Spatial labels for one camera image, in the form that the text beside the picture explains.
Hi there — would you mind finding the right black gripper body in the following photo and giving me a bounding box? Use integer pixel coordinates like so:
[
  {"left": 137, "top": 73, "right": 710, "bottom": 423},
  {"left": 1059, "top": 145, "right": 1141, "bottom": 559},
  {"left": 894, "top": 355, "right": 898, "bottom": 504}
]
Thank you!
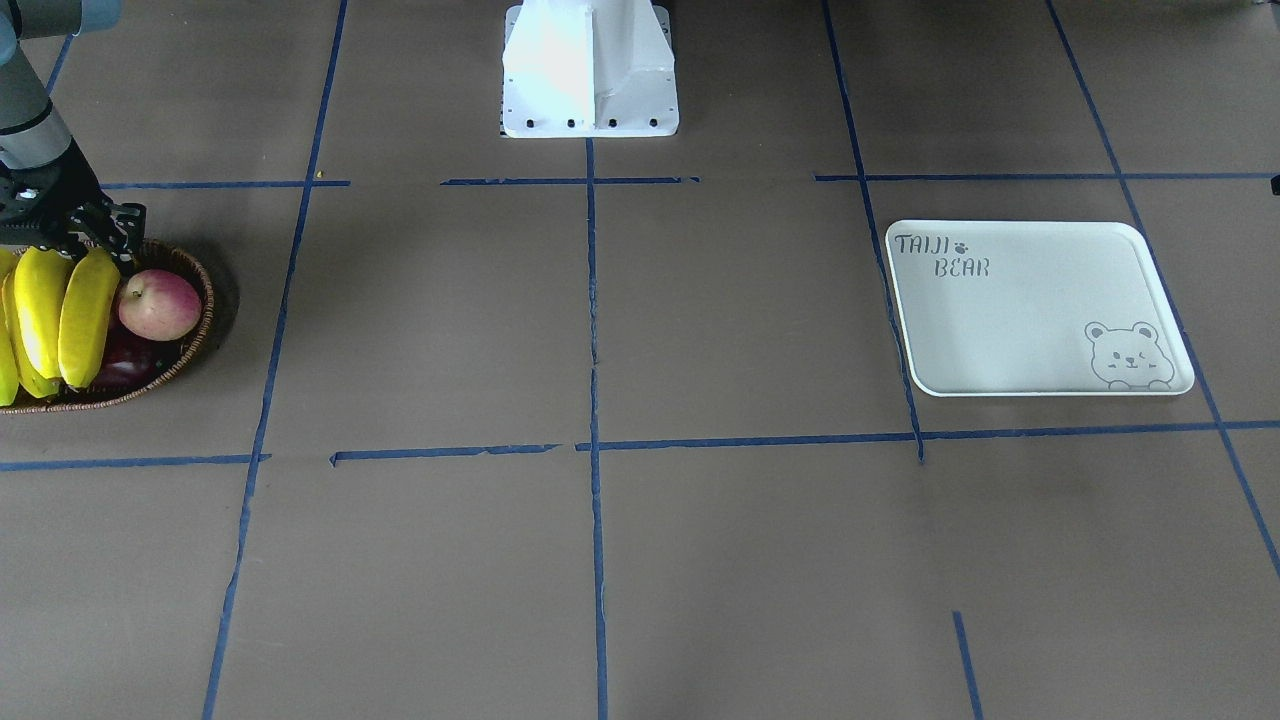
[{"left": 1, "top": 140, "right": 105, "bottom": 247}]

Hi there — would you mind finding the yellow banana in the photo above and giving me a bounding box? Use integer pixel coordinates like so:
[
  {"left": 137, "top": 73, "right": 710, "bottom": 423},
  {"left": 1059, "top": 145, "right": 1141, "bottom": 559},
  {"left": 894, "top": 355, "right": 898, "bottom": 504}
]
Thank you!
[
  {"left": 5, "top": 272, "right": 61, "bottom": 407},
  {"left": 13, "top": 249, "right": 73, "bottom": 379},
  {"left": 0, "top": 250, "right": 20, "bottom": 407},
  {"left": 58, "top": 247, "right": 122, "bottom": 389}
]

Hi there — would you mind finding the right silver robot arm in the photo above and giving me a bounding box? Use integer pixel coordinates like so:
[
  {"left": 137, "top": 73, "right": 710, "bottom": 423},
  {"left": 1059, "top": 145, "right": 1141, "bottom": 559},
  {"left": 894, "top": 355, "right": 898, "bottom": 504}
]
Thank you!
[{"left": 1, "top": 1, "right": 146, "bottom": 273}]

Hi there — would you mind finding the brown wicker basket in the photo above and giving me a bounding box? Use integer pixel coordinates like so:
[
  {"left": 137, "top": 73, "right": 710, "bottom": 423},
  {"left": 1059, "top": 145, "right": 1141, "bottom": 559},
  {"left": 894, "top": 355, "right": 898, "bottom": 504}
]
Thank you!
[{"left": 3, "top": 238, "right": 236, "bottom": 415}]

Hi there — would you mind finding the red apple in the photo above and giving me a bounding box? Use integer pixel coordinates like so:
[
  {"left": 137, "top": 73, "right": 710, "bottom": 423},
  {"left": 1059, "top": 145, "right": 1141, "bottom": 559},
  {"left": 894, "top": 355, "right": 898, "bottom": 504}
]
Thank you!
[{"left": 116, "top": 269, "right": 204, "bottom": 342}]

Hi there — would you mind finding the dark red mango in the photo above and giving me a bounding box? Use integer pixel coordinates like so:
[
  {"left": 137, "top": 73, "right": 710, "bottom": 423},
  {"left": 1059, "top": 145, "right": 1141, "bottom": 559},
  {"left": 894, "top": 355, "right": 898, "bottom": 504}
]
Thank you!
[{"left": 90, "top": 327, "right": 182, "bottom": 389}]

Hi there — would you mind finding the white pillar with base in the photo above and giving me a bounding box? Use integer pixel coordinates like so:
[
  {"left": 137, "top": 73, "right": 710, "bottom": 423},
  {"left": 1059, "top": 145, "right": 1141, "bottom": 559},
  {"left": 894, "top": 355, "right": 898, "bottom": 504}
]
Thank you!
[{"left": 500, "top": 1, "right": 680, "bottom": 138}]

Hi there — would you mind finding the white bear tray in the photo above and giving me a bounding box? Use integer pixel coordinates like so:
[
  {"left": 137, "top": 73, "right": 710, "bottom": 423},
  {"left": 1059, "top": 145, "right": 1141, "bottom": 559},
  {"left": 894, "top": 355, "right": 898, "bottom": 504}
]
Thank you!
[{"left": 884, "top": 219, "right": 1196, "bottom": 398}]

